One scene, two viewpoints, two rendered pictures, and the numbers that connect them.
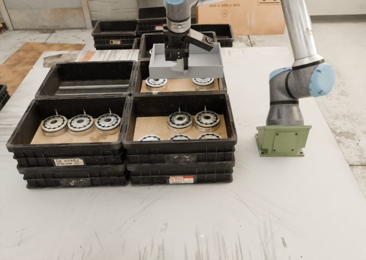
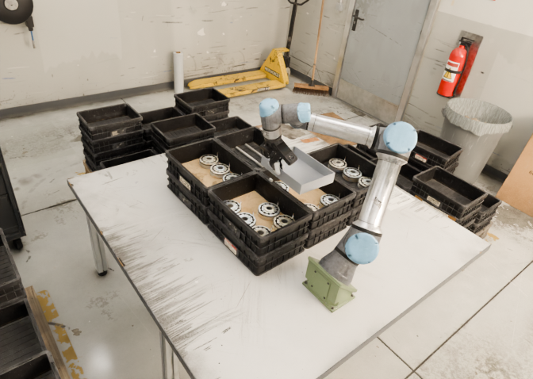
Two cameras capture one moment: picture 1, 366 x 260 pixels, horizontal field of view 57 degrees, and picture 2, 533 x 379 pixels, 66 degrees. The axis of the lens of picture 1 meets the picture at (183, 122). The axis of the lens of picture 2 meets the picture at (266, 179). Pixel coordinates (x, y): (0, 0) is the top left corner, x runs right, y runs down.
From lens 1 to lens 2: 1.11 m
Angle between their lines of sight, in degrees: 37
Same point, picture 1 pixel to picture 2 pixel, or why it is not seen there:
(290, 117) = (331, 265)
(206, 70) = (291, 181)
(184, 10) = (266, 123)
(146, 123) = (252, 197)
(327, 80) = (362, 250)
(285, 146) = (320, 289)
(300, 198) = (279, 326)
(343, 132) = not seen: outside the picture
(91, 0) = (411, 104)
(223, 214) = (224, 285)
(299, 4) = (381, 173)
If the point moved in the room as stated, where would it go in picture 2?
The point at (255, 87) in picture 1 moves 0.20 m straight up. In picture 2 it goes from (389, 246) to (400, 215)
